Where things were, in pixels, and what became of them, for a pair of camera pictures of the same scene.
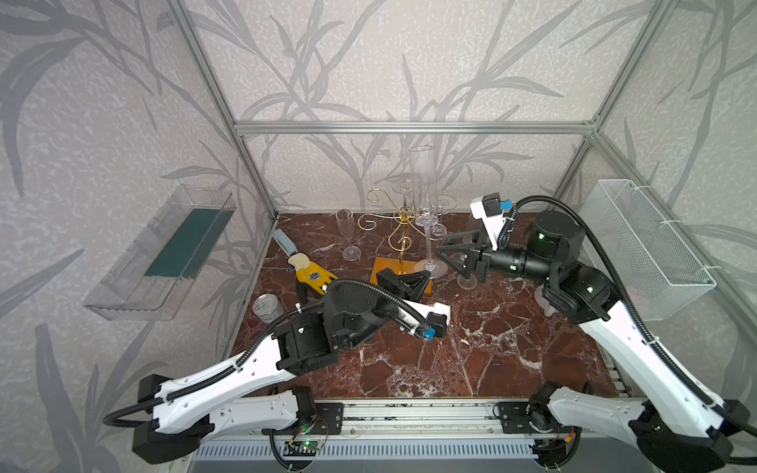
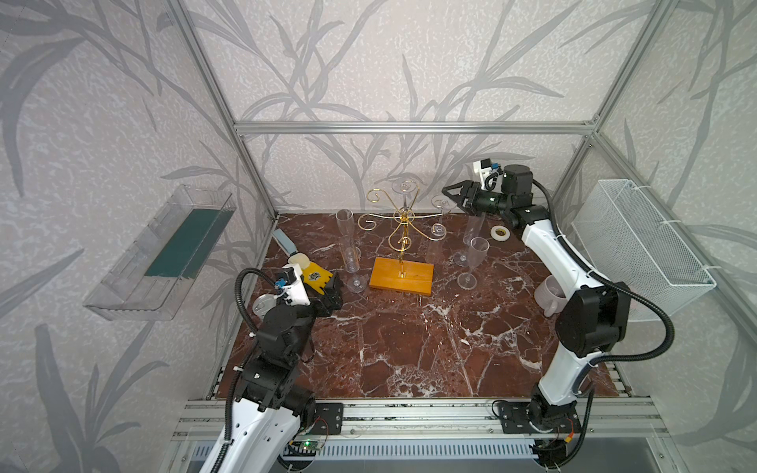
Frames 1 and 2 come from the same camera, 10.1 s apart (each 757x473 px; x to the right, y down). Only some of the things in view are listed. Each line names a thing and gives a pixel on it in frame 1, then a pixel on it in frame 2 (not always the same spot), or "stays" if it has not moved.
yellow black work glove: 309,274 stays
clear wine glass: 423,169 → 356,283
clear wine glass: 402,186 stays
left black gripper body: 390,285 → 324,308
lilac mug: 543,303 stays
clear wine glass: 442,203 stays
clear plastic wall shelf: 150,281 stays
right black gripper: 478,261 → 470,191
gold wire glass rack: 400,241 stays
